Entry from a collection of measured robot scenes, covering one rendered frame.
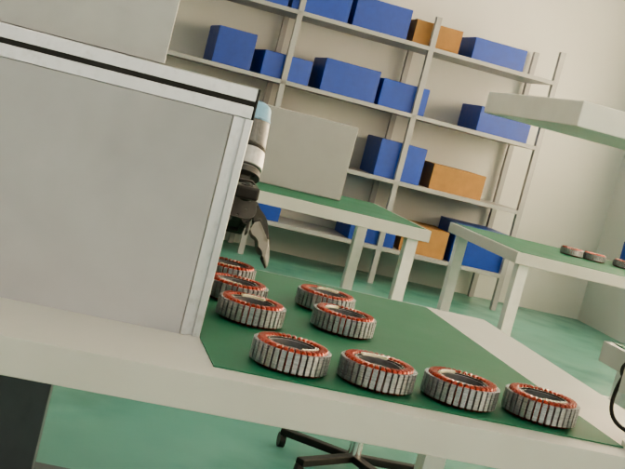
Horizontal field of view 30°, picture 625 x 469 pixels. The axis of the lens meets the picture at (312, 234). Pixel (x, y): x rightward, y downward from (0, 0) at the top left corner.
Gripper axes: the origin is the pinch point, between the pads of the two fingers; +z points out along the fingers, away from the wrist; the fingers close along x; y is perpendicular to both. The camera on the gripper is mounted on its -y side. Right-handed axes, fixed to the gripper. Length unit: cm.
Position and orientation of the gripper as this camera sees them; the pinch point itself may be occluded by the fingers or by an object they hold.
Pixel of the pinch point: (229, 259)
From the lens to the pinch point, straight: 225.4
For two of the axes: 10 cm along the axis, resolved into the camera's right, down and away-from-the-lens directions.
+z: -1.3, 9.1, -4.0
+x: -9.5, -2.2, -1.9
